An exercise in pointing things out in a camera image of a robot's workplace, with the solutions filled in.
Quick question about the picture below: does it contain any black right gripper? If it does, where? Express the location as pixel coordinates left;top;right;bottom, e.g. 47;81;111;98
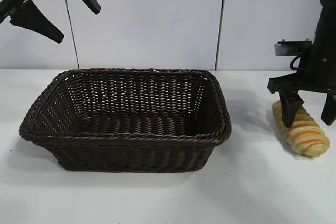
267;49;336;128

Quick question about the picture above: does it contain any long striped bread loaf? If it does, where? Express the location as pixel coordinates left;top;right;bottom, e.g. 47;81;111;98
271;100;331;158

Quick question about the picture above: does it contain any dark brown wicker basket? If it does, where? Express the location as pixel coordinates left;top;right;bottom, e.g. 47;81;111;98
18;68;232;174

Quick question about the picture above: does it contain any black camera cable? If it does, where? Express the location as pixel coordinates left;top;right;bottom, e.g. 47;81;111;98
290;55;310;70

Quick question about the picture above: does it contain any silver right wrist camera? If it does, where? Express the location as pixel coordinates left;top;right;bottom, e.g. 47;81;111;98
274;40;313;57

